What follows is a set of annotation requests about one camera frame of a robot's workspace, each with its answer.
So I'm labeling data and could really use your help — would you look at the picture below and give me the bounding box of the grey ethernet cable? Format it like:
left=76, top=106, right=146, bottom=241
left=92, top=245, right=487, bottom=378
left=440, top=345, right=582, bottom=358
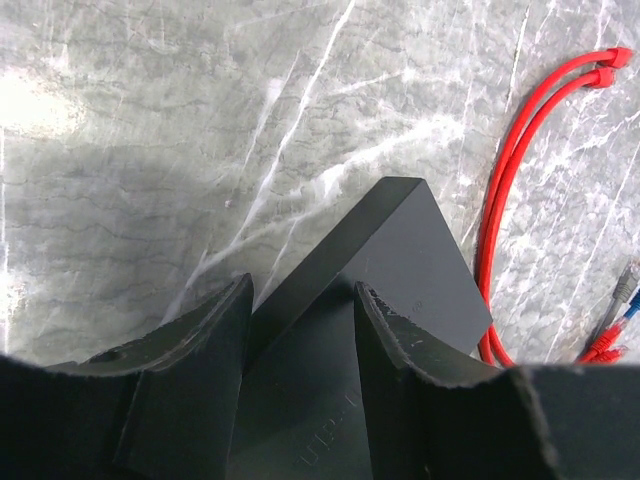
left=574, top=259, right=640, bottom=364

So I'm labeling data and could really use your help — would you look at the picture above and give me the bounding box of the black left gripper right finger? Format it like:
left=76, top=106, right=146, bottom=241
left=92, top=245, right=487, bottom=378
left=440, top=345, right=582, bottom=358
left=354, top=282, right=545, bottom=479

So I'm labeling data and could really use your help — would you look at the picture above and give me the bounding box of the black network switch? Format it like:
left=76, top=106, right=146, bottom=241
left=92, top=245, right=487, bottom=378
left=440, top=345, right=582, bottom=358
left=228, top=176, right=491, bottom=479

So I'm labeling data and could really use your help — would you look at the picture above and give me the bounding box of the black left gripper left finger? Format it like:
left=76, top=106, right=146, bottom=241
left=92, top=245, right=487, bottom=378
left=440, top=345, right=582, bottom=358
left=47, top=274, right=254, bottom=479

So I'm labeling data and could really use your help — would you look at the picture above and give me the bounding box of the blue ethernet cable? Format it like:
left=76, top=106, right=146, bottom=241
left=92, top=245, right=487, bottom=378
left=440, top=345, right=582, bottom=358
left=619, top=284, right=640, bottom=321

